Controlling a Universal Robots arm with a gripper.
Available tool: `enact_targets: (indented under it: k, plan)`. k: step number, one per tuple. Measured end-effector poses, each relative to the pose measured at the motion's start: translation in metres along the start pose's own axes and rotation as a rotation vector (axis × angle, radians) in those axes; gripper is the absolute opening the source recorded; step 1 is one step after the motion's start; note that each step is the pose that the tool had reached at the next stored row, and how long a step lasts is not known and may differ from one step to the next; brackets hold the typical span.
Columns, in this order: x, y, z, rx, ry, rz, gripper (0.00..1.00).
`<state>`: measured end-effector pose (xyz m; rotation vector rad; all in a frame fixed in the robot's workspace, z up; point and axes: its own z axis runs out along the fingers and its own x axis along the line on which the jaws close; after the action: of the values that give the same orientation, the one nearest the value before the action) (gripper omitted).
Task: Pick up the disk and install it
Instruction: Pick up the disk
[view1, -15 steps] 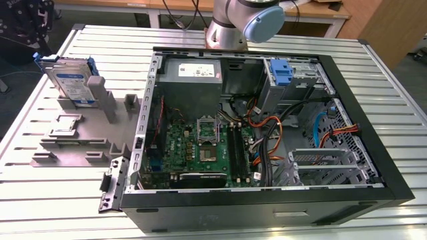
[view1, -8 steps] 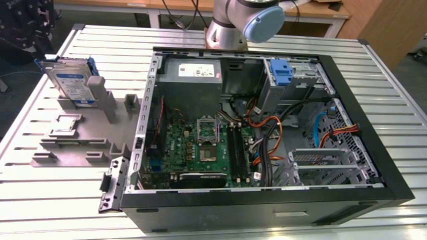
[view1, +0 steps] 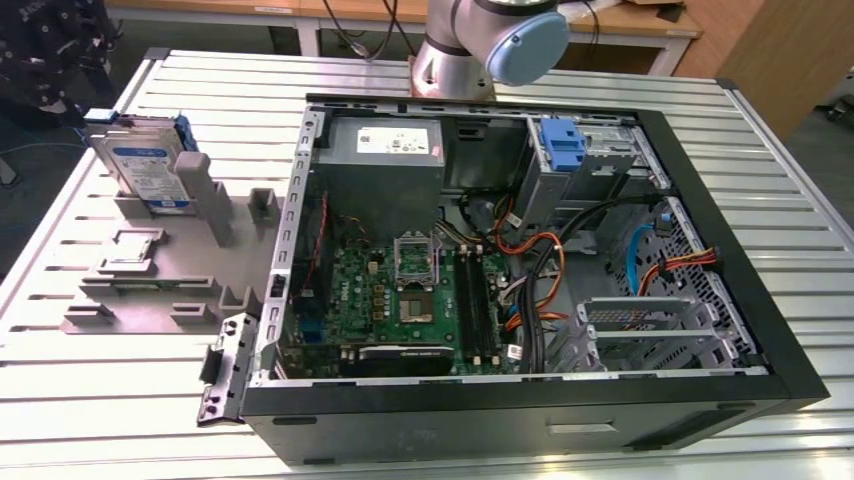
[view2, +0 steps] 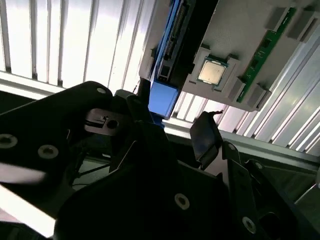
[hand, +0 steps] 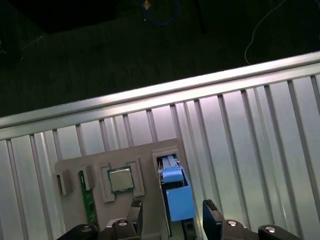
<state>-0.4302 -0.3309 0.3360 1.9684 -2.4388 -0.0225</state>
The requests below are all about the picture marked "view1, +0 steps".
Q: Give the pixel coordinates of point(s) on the hard disk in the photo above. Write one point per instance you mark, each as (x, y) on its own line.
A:
(143, 170)

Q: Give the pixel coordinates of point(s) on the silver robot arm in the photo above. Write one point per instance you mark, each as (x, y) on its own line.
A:
(454, 65)

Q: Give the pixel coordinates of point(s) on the metal disk bay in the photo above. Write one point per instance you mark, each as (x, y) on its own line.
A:
(654, 334)

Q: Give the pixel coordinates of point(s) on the wooden top white desk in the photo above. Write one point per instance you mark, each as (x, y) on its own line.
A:
(201, 15)
(641, 20)

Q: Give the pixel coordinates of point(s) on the silver CPU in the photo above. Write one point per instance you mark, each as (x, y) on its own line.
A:
(130, 248)

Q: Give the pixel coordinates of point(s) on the grey parts rack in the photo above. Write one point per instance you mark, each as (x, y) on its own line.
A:
(187, 260)

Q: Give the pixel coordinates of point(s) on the grey power supply unit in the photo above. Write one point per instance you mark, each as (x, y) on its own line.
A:
(381, 190)

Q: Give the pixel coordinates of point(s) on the green motherboard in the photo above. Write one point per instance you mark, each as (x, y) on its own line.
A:
(361, 300)

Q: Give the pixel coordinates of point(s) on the CPU socket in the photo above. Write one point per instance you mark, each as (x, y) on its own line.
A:
(418, 310)

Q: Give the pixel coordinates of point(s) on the blue drive latch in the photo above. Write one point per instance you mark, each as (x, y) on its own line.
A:
(563, 145)

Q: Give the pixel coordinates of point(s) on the black RAM slot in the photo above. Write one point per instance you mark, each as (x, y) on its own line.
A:
(474, 305)
(466, 305)
(483, 305)
(491, 305)

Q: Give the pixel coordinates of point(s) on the grey metal drive cage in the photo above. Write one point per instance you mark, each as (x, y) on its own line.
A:
(568, 200)

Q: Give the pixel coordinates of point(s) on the black graphics card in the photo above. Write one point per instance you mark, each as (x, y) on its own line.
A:
(401, 362)

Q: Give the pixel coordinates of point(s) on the black open PC case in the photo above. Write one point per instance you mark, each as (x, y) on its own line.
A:
(467, 425)

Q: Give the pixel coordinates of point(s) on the brown wooden cabinet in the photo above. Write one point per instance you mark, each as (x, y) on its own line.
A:
(788, 50)

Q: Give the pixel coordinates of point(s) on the grey card retention bracket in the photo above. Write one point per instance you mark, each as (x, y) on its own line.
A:
(237, 370)

